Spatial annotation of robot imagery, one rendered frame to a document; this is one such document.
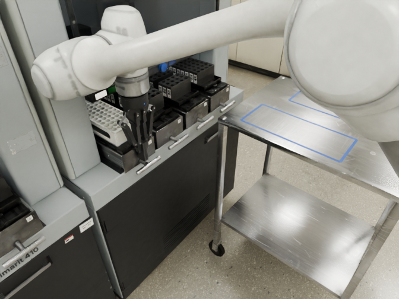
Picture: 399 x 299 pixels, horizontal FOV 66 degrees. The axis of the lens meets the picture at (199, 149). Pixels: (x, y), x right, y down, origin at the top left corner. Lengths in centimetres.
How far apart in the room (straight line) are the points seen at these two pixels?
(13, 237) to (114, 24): 55
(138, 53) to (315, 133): 66
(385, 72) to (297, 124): 83
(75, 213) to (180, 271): 79
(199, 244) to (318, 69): 148
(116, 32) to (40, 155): 38
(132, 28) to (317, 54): 54
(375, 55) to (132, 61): 42
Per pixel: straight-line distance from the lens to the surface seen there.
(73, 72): 65
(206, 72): 128
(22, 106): 84
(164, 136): 106
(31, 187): 94
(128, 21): 75
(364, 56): 26
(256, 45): 331
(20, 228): 88
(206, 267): 162
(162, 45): 57
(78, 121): 93
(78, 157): 98
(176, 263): 163
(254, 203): 151
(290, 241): 141
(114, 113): 105
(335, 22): 26
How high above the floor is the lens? 139
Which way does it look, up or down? 38 degrees down
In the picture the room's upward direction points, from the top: straight up
